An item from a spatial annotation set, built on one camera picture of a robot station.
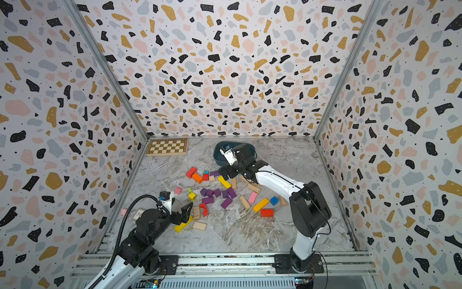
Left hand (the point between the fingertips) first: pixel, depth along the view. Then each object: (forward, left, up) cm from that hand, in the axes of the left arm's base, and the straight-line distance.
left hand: (185, 201), depth 79 cm
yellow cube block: (+8, +1, -10) cm, 13 cm away
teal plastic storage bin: (+32, -13, -11) cm, 36 cm away
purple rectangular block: (+5, -17, -12) cm, 22 cm away
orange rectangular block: (+19, -1, -10) cm, 21 cm away
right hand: (+18, -18, +4) cm, 25 cm away
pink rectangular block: (+8, -31, -12) cm, 34 cm away
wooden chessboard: (+41, +21, -10) cm, 48 cm away
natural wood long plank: (+5, -26, -12) cm, 29 cm away
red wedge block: (-1, -37, -12) cm, 39 cm away
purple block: (+24, -9, -13) cm, 29 cm away
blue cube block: (+5, -42, -11) cm, 44 cm away
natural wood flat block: (+13, -31, -12) cm, 36 cm away
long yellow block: (+15, -16, -10) cm, 24 cm away
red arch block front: (-1, -8, -11) cm, 14 cm away
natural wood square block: (-7, -6, -12) cm, 15 cm away
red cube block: (+19, -5, -11) cm, 23 cm away
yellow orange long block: (+3, -34, -12) cm, 37 cm away
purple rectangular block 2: (+10, -20, -12) cm, 25 cm away
